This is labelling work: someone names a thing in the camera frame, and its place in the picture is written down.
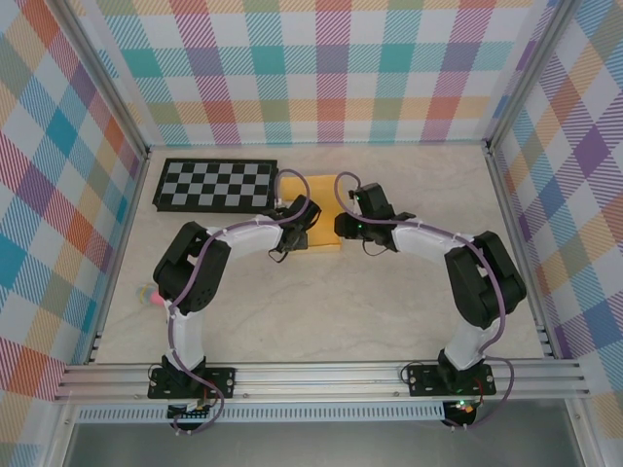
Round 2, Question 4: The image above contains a yellow cloth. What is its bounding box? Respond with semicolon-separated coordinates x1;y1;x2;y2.
277;172;344;253

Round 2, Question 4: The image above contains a black grey checkerboard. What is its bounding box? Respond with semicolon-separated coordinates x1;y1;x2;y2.
152;158;281;215

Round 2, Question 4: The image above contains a grey metal sheet panel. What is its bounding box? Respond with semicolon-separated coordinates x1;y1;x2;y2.
62;420;585;467

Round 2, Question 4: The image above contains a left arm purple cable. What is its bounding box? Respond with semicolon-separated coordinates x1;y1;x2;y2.
166;168;312;436

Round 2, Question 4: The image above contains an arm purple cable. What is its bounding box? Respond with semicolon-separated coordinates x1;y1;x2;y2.
166;168;312;436
333;170;518;432

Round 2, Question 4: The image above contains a right aluminium side rail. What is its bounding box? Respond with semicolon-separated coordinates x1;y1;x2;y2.
486;140;556;361

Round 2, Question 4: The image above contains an aluminium side rail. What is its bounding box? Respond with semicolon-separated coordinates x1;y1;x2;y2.
486;140;556;361
86;145;152;366

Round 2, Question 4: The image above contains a long aluminium frame rail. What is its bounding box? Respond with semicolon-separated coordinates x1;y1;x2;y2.
55;357;593;404

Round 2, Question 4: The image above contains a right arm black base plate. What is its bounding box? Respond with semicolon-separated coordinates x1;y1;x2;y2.
406;362;496;398

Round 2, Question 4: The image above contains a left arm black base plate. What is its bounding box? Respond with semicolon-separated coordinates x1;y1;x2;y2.
147;365;238;400

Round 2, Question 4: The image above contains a left aluminium side rail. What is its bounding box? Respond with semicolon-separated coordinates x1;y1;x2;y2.
86;145;152;366

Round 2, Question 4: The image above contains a perforated grey cable tray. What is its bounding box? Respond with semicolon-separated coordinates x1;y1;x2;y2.
77;406;447;424

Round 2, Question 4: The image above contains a right aluminium frame post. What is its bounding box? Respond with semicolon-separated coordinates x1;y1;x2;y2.
484;0;573;157

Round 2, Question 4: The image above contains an aluminium frame post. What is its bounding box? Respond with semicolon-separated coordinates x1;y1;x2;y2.
484;0;573;157
57;0;152;160

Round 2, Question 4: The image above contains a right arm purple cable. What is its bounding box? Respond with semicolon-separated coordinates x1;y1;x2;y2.
333;170;518;432

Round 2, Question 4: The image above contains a left aluminium frame post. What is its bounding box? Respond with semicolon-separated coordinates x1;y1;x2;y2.
57;0;152;160

